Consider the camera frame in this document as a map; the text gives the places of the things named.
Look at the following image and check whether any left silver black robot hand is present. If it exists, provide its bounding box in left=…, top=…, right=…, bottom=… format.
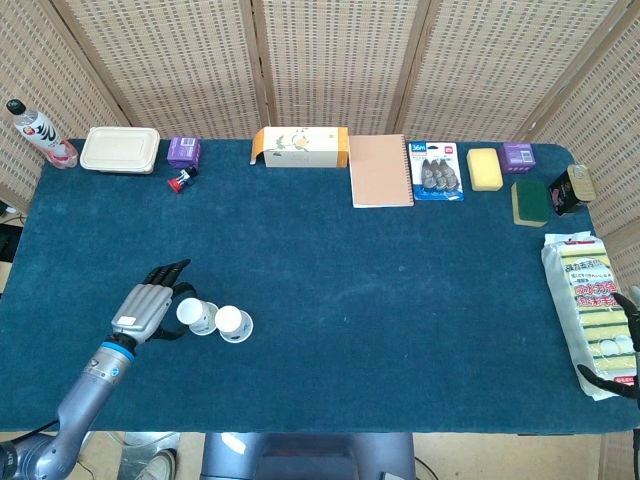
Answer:
left=109, top=258, right=200, bottom=347

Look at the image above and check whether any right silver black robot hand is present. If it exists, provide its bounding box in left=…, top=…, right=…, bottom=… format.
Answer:
left=577, top=285, right=640, bottom=400

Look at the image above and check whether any white paper cup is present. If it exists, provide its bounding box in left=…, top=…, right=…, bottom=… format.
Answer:
left=214, top=304, right=254, bottom=345
left=175, top=297, right=220, bottom=336

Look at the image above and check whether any packaged sponge multipack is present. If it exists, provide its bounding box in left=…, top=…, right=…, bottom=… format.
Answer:
left=541, top=231, right=632, bottom=402

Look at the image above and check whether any red and black stamp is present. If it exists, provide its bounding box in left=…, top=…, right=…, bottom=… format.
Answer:
left=167, top=167, right=200, bottom=194

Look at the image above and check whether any black tin with gold lid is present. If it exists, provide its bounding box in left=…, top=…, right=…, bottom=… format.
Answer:
left=547, top=164, right=597, bottom=217

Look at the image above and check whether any black device beside table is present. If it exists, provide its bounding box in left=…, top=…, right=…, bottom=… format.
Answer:
left=0, top=222, right=24, bottom=264

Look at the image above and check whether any grey shoe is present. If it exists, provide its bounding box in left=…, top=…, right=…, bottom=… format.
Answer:
left=134, top=448, right=179, bottom=480

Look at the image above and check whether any green scouring sponge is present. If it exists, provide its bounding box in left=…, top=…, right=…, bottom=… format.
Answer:
left=510, top=179, right=550, bottom=228

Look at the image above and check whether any beige plastic lunch box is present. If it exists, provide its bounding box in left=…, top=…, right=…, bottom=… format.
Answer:
left=79, top=126, right=162, bottom=175

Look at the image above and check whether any purple box with barcode label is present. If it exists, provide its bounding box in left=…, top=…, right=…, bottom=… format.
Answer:
left=166, top=136, right=203, bottom=169

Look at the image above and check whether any purple box with grey label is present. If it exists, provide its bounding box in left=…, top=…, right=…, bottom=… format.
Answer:
left=501, top=142, right=537, bottom=175

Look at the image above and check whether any clear bottle with black cap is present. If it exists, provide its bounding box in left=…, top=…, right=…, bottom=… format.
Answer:
left=5, top=98, right=80, bottom=170

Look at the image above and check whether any blue felt table cover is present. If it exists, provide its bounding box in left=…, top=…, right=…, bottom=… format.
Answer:
left=0, top=138, right=640, bottom=435

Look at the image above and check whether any yellow sponge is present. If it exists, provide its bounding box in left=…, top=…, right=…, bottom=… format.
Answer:
left=466, top=147, right=503, bottom=192

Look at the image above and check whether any orange white tissue box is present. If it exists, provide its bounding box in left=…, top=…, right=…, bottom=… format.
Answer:
left=249, top=125, right=350, bottom=169

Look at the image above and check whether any blue correction tape pack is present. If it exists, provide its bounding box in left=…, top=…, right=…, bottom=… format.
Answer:
left=408, top=141, right=465, bottom=202

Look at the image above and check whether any bamboo folding screen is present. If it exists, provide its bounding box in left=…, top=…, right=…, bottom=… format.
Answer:
left=0, top=0, right=640, bottom=281

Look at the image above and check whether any orange spiral notebook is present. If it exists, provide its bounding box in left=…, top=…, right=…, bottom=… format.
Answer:
left=348, top=133, right=415, bottom=209

